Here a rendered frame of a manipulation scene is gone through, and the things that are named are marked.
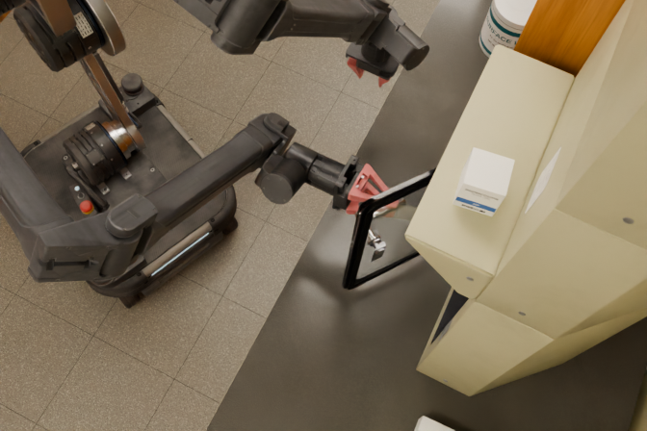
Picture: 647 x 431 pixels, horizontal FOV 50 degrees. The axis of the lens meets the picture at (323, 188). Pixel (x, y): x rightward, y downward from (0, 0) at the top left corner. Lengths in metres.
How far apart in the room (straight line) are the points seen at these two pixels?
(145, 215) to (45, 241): 0.13
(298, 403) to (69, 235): 0.62
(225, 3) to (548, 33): 0.45
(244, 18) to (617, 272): 0.50
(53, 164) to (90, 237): 1.51
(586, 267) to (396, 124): 0.90
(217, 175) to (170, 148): 1.28
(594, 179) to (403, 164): 0.95
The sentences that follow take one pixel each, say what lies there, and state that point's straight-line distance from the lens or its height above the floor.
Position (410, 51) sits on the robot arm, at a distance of 1.23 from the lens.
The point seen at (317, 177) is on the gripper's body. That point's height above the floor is 1.22.
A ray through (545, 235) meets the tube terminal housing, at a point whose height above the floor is 1.66.
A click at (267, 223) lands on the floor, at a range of 2.46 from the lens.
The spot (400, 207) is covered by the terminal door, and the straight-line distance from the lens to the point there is 1.06.
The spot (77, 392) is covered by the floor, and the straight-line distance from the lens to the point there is 2.40.
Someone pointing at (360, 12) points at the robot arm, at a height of 1.40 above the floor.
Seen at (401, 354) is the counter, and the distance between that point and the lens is 1.38.
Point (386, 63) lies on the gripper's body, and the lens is 1.35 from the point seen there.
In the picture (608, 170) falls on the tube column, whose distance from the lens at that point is 0.59.
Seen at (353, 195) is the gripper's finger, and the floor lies 1.24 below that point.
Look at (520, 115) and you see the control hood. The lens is 0.95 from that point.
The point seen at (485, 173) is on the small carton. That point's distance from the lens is 0.82.
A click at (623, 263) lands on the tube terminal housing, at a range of 0.71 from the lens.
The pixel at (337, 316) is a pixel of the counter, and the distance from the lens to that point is 1.39.
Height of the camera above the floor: 2.28
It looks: 65 degrees down
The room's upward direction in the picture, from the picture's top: 6 degrees clockwise
